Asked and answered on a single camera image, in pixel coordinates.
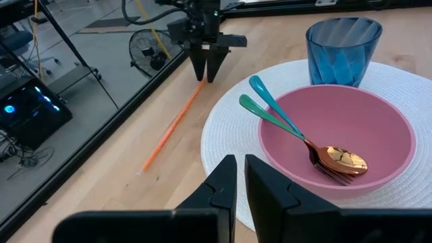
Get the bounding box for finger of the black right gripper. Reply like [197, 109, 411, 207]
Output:
[187, 44, 207, 82]
[206, 45, 232, 84]

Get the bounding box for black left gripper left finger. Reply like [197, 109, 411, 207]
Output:
[51, 154, 238, 243]

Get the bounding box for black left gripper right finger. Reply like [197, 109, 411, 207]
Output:
[244, 154, 432, 243]

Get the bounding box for fork teal blue handle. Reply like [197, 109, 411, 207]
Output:
[248, 74, 355, 186]

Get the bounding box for orange drinking straw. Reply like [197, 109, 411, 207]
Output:
[136, 80, 207, 176]

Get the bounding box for copper spoon green handle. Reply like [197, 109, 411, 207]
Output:
[238, 94, 369, 176]

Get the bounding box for pink bowl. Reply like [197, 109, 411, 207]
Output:
[258, 84, 416, 200]

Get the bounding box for blue faceted plastic cup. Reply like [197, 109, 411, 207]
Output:
[305, 16, 383, 88]

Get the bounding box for black floor fan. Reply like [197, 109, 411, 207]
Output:
[128, 28, 185, 80]

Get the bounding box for white round woven placemat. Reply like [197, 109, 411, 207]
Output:
[200, 59, 432, 232]

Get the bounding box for striped floor mat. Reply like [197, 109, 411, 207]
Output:
[77, 16, 141, 34]

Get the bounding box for black wheeled platform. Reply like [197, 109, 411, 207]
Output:
[50, 63, 103, 96]

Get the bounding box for black computer blue lights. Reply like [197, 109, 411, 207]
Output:
[0, 76, 74, 151]

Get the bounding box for blue office chair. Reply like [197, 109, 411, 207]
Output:
[0, 30, 63, 77]

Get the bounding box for yellow floor cable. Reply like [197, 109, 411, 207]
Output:
[134, 0, 173, 61]

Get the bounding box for black aluminium table frame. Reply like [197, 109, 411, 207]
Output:
[0, 0, 432, 239]

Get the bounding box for orange hanging cable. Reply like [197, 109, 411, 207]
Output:
[32, 0, 45, 82]

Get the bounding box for black floor cables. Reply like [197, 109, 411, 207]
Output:
[0, 131, 55, 180]

